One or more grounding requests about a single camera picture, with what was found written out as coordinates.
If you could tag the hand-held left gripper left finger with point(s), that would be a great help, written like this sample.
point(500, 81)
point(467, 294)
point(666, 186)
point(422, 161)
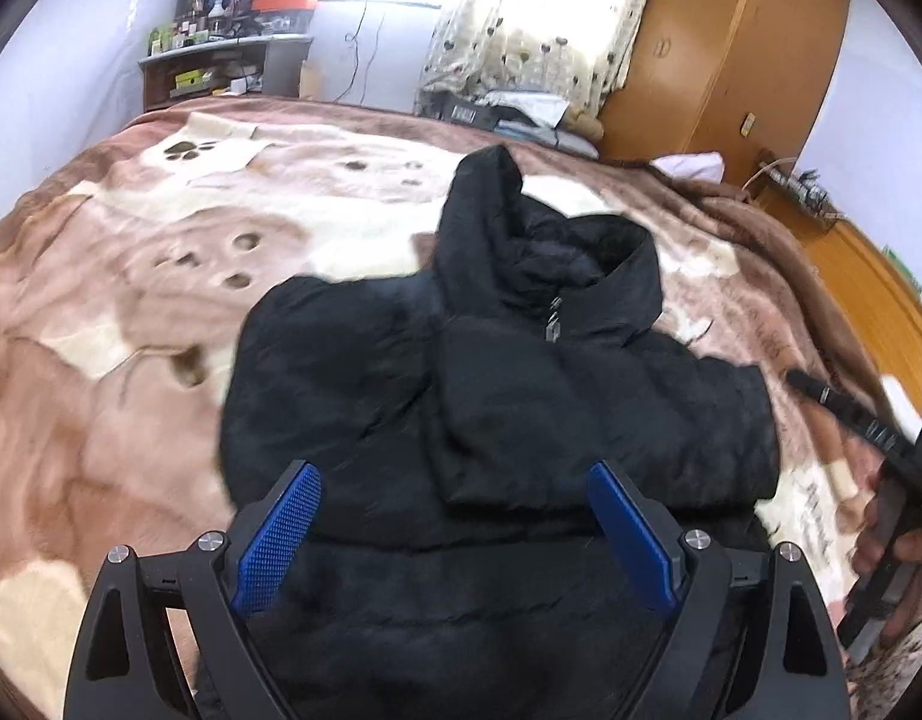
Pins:
point(279, 532)

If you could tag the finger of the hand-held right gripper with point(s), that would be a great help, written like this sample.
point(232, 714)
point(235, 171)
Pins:
point(850, 414)

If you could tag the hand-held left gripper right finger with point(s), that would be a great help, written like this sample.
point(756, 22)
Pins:
point(632, 532)

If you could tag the black puffer jacket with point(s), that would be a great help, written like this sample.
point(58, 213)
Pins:
point(461, 390)

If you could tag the person's right forearm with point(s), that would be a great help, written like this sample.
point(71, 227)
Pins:
point(907, 660)

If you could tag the pile of pillows and clothes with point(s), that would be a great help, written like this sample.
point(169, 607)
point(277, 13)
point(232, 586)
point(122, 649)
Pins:
point(539, 116)

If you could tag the person's right hand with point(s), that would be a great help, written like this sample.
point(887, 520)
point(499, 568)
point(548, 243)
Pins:
point(870, 517)

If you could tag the green packet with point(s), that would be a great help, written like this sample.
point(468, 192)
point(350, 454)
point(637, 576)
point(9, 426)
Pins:
point(904, 266)

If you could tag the brown paw print blanket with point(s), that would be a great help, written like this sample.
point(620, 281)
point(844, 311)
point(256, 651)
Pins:
point(93, 360)

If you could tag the white pillow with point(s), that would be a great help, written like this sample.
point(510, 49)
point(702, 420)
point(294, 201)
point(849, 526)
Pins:
point(689, 165)

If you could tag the wooden wardrobe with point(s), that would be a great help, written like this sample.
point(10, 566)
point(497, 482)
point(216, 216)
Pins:
point(731, 52)

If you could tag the dark wooden shelf unit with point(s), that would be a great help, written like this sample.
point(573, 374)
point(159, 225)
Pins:
point(221, 67)

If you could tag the heart print curtain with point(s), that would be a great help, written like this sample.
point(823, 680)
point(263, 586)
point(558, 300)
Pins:
point(536, 22)

